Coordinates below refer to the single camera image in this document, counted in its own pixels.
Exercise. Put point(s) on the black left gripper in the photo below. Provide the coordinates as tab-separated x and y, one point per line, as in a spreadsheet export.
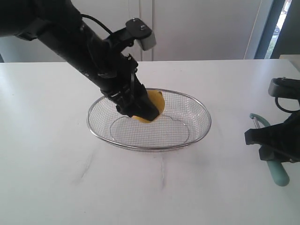
131	97

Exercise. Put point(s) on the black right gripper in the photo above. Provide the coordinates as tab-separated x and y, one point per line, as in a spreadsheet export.
283	138

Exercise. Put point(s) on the yellow lemon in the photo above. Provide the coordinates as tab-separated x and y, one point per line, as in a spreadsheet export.
157	99

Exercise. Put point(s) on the teal handled peeler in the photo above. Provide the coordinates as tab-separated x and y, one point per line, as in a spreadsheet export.
277	171

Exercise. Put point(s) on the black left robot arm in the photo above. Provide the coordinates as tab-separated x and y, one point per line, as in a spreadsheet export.
61	27

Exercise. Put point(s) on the white cabinet doors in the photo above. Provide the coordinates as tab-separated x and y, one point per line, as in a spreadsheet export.
184	29

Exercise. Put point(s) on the oval steel wire mesh basket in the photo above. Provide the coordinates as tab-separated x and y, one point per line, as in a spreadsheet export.
184	121

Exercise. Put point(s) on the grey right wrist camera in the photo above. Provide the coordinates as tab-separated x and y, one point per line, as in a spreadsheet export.
284	88

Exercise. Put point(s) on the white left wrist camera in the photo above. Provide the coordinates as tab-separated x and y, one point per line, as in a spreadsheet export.
135	29

